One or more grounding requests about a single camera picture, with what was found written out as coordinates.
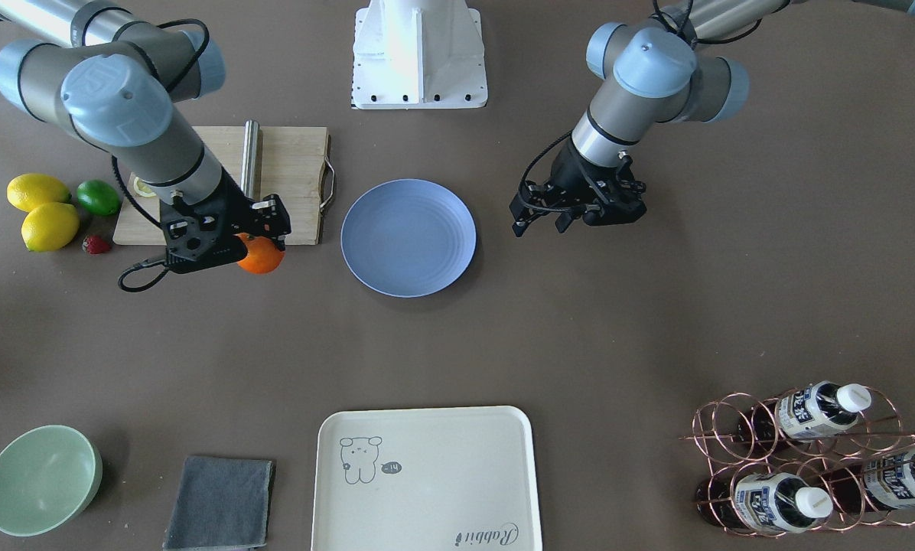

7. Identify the whole lemon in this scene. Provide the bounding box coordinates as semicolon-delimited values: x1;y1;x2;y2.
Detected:
6;172;70;213
21;202;80;252

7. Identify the copper wire bottle rack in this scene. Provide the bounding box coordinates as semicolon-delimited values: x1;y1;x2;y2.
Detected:
689;385;915;538

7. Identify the green bowl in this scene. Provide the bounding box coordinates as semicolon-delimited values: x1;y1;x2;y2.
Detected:
0;425;103;537

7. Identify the red strawberry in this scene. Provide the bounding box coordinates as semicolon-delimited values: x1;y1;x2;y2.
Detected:
81;234;112;256

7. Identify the back tea bottle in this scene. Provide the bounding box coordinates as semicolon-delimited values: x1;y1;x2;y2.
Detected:
734;381;871;452
822;448;915;513

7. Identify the upper whole lemon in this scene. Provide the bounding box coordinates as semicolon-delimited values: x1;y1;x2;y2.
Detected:
6;172;70;213

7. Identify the lower whole lemon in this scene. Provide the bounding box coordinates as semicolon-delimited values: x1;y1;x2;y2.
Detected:
21;202;80;252

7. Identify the grey folded cloth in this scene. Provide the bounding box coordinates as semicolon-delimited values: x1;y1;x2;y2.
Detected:
162;455;275;550

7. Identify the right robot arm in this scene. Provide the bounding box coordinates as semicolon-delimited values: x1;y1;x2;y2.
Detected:
0;1;291;273

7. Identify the cream rabbit tray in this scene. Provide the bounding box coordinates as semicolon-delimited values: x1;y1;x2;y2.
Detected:
311;406;544;550

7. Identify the orange fruit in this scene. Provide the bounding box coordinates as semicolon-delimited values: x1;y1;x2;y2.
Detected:
235;233;285;273

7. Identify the tea bottle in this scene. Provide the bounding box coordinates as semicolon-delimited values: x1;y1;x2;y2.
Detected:
734;381;871;452
822;448;915;513
695;473;834;536

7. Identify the front tea bottle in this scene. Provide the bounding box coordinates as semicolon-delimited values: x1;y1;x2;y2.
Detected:
695;473;834;536

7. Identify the upper lemon slice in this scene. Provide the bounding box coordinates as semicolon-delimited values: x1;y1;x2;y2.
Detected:
132;177;156;197

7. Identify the blue round plate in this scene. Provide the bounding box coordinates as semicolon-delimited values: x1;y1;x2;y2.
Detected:
340;179;477;298

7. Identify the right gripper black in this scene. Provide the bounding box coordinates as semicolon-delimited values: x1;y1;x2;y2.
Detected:
159;172;291;273

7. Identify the green lime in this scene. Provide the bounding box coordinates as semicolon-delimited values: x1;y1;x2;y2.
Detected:
76;179;122;217

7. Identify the wooden cutting board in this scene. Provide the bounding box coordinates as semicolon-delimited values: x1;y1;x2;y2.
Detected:
112;126;331;246

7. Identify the steel muddler black tip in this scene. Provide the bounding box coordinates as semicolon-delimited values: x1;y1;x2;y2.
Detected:
239;119;259;200

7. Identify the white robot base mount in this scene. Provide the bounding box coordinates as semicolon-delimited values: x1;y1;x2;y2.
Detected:
350;1;489;109

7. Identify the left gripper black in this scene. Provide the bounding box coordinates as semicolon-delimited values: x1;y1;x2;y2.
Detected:
510;136;646;238

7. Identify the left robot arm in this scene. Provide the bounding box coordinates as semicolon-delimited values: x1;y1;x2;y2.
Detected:
510;1;790;237

